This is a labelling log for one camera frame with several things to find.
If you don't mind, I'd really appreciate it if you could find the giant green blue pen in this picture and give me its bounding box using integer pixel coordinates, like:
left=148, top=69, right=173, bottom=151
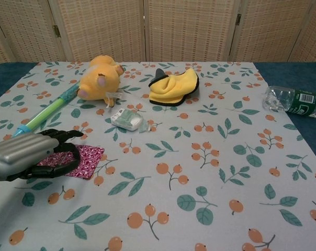
left=13, top=83, right=80, bottom=137

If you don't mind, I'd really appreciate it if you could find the woven folding screen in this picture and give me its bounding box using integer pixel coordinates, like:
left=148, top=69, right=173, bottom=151
left=0, top=0, right=316, bottom=63

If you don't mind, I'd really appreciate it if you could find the floral print tablecloth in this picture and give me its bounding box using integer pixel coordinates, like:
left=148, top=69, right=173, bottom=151
left=0, top=61, right=316, bottom=251

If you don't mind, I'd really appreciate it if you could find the orange plush toy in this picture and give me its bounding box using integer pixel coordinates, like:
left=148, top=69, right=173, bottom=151
left=77, top=55, right=125, bottom=108

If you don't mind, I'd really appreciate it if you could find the yellow black microfiber cloth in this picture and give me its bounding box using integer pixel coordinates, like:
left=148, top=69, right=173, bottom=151
left=148, top=68, right=200, bottom=107

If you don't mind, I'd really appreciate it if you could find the small green white packet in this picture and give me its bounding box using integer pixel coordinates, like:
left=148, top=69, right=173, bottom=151
left=110, top=109, right=151, bottom=133

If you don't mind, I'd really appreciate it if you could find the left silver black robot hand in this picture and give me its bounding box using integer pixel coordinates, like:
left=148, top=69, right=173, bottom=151
left=0, top=128, right=84, bottom=181

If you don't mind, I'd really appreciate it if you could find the pink patterned packet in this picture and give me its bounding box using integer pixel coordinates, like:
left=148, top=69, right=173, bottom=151
left=37, top=145, right=106, bottom=180

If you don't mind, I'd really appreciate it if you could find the clear plastic water bottle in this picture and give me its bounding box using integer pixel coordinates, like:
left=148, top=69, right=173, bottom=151
left=262, top=85, right=316, bottom=120

